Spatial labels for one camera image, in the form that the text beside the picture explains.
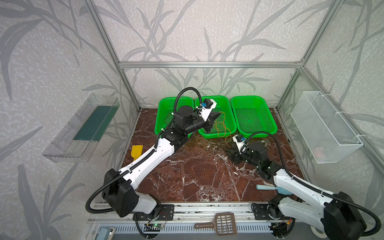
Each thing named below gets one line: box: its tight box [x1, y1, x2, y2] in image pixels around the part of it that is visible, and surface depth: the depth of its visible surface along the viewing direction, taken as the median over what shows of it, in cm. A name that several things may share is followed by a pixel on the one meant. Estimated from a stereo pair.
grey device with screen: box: [95, 227, 116, 240], surface depth 66 cm
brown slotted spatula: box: [194, 212, 237, 236], surface depth 72 cm
